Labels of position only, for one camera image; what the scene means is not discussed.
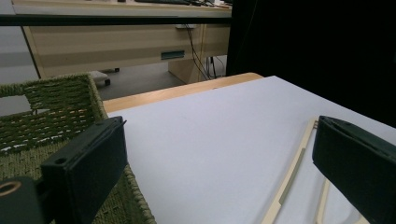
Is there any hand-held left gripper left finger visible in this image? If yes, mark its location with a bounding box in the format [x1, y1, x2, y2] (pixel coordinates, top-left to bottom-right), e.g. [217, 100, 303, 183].
[40, 116, 129, 224]

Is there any green woven basket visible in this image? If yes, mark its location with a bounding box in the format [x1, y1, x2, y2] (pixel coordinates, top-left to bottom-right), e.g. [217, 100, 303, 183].
[0, 73, 157, 224]

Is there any white cabinet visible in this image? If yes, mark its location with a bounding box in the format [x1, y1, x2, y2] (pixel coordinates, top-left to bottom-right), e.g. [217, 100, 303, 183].
[0, 0, 41, 117]

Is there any black cable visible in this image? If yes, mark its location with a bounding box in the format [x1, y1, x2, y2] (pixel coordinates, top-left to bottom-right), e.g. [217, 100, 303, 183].
[206, 56, 226, 79]
[185, 24, 210, 81]

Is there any black horizontal bar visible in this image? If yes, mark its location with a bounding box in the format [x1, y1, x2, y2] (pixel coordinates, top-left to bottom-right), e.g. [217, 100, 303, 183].
[0, 14, 233, 26]

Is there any black curtain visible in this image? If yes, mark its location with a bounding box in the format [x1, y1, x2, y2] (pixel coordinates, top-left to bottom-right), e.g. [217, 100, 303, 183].
[225, 0, 396, 129]

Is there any light wooden desk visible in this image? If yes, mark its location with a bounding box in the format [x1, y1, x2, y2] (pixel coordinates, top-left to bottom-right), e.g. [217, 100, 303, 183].
[11, 0, 233, 85]

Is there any office chair base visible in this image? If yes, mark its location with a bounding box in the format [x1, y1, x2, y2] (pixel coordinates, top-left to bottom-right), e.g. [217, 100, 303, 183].
[88, 67, 120, 88]

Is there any white table mat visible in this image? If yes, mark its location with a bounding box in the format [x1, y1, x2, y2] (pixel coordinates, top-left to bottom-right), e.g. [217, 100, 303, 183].
[106, 75, 396, 224]

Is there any cream clothes hanger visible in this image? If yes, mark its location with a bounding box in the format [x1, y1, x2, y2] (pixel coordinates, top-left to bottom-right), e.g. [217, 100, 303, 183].
[261, 117, 372, 224]

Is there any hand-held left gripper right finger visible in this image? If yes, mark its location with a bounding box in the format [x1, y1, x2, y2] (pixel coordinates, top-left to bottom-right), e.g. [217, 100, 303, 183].
[312, 115, 396, 224]

